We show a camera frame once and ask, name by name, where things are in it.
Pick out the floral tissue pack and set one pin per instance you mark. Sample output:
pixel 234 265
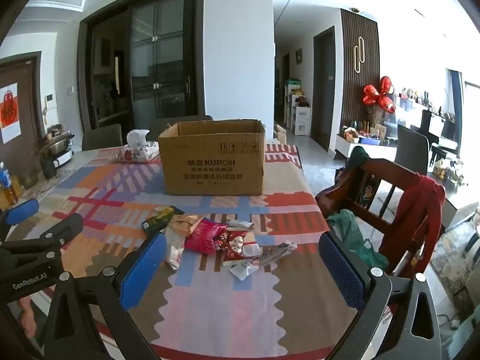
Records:
pixel 138 153

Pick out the pink snack packet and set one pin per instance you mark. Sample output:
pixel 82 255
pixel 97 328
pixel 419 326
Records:
pixel 202 237

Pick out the small clear candy packet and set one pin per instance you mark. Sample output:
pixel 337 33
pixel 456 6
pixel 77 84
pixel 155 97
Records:
pixel 252 249

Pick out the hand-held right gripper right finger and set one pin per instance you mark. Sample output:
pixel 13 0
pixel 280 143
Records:
pixel 341 272

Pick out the beige orange snack packet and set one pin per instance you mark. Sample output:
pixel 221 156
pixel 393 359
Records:
pixel 187 222

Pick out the black cup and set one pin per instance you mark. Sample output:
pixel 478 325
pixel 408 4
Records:
pixel 48 168

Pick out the person's left forearm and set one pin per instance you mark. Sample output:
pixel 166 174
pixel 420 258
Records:
pixel 28 315

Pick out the long brown white snack bar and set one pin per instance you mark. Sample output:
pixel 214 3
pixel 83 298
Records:
pixel 275 253

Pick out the green cloth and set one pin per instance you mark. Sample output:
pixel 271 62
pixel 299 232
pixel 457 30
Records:
pixel 352 236

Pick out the wooden high chair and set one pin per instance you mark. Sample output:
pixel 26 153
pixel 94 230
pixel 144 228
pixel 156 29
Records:
pixel 337 195

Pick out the large white snack packet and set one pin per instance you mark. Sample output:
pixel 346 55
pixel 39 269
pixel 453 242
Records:
pixel 173 249

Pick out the brown entrance door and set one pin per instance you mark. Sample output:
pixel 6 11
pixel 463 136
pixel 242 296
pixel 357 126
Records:
pixel 30 120

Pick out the red garment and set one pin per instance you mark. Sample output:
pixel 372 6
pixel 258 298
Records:
pixel 416 221

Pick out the red snack packet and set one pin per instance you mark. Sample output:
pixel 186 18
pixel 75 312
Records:
pixel 234 245

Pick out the brown cardboard box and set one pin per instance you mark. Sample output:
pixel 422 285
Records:
pixel 210 157

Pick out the black chair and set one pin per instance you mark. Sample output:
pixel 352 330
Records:
pixel 425 122

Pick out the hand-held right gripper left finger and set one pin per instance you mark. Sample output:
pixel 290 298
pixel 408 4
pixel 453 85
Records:
pixel 144 268

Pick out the dark green hat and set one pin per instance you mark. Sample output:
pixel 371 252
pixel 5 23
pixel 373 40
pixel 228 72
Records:
pixel 359 155

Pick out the red bow balloon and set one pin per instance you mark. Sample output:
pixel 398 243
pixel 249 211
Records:
pixel 378 97

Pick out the white storage shelf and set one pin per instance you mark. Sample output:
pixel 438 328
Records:
pixel 300 116

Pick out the steel electric cooking pot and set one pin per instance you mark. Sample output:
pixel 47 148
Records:
pixel 56 144

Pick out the colourful patterned tablecloth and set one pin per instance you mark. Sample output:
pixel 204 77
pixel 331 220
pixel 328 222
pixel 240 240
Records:
pixel 112 195

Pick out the gold loop wall ornament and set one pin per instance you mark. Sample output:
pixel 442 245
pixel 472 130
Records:
pixel 359 54

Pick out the red white wall poster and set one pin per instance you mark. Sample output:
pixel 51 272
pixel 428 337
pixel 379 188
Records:
pixel 8 112

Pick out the green snack packet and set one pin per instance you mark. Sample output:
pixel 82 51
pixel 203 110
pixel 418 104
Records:
pixel 159 218

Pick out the dark hallway door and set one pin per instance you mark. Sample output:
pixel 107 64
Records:
pixel 324 90

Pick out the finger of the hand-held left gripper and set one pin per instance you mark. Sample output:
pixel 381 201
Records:
pixel 22 210
pixel 65 227

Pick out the blue label drink bottle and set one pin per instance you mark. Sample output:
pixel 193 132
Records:
pixel 6 182

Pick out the small framed wall picture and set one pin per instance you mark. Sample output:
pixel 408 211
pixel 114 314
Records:
pixel 299 55

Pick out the white low cabinet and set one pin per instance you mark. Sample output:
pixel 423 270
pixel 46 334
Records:
pixel 345 144

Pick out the dark glass sliding door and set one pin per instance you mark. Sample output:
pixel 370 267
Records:
pixel 161 63

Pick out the brown slatted wall panel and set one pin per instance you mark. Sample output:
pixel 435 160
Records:
pixel 369 45

